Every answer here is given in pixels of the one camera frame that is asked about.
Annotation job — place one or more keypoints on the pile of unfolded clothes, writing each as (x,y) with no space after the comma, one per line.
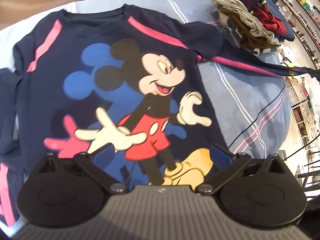
(257,26)

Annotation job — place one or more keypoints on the navy Mickey Mouse sweatshirt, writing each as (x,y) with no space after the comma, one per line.
(123,84)

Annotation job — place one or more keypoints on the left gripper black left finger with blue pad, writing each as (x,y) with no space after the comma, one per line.
(63,192)

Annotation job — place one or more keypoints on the light blue striped bed sheet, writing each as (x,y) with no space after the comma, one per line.
(255,108)

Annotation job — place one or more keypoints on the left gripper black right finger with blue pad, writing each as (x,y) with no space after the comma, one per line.
(259,193)

